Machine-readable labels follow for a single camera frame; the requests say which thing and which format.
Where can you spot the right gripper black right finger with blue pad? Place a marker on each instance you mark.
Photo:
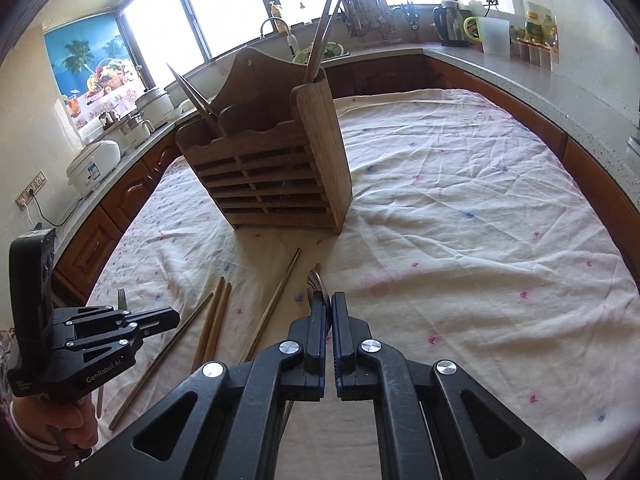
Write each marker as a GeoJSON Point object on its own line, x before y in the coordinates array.
{"type": "Point", "coordinates": [435, 421]}

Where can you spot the small white blender appliance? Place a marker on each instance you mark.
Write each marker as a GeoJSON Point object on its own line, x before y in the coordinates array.
{"type": "Point", "coordinates": [130, 132]}

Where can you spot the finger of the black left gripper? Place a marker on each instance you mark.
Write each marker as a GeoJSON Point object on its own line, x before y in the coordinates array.
{"type": "Point", "coordinates": [155, 321]}

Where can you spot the white rice cooker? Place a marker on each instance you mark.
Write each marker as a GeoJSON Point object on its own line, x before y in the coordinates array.
{"type": "Point", "coordinates": [92, 165]}

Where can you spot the tropical fruit poster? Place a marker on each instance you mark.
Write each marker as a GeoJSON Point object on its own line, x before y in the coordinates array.
{"type": "Point", "coordinates": [93, 69]}

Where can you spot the chrome sink faucet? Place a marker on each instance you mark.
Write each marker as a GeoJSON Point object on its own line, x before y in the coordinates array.
{"type": "Point", "coordinates": [281, 27]}

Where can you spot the green bowl of vegetables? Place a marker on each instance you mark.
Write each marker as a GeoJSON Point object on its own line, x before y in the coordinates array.
{"type": "Point", "coordinates": [332, 50]}

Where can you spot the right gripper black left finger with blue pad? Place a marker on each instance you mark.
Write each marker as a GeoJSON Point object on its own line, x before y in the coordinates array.
{"type": "Point", "coordinates": [222, 422]}

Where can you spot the white cooking pot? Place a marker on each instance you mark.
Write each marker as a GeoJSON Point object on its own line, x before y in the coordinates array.
{"type": "Point", "coordinates": [154, 106]}

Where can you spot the light wooden chopstick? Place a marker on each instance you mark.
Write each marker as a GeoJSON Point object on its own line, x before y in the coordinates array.
{"type": "Point", "coordinates": [323, 18]}

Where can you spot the wooden utensil holder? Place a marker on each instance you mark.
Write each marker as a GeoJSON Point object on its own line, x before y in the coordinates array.
{"type": "Point", "coordinates": [269, 151]}

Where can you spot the person's left hand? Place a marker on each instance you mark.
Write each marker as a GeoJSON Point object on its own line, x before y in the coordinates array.
{"type": "Point", "coordinates": [33, 418]}

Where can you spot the dark metal spoon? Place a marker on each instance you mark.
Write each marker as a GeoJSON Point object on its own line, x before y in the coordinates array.
{"type": "Point", "coordinates": [316, 284]}

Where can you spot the white plastic jug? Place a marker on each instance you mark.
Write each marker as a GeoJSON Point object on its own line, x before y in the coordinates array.
{"type": "Point", "coordinates": [493, 34]}

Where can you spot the dark metal-tipped chopstick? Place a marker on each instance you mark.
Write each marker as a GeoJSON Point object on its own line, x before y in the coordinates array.
{"type": "Point", "coordinates": [156, 363]}

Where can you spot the spice jar rack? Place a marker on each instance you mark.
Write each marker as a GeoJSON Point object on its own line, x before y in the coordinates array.
{"type": "Point", "coordinates": [538, 38]}

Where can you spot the white floral tablecloth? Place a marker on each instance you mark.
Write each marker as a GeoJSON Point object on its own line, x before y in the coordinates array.
{"type": "Point", "coordinates": [466, 240]}

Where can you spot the knife and utensil rack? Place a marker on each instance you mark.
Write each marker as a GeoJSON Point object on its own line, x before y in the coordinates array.
{"type": "Point", "coordinates": [365, 17]}

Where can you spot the brown lower kitchen cabinets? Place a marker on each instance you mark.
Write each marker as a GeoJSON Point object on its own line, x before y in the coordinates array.
{"type": "Point", "coordinates": [590, 138]}

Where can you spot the black electric kettle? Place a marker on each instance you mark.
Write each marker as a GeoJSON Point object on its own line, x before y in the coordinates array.
{"type": "Point", "coordinates": [449, 24]}

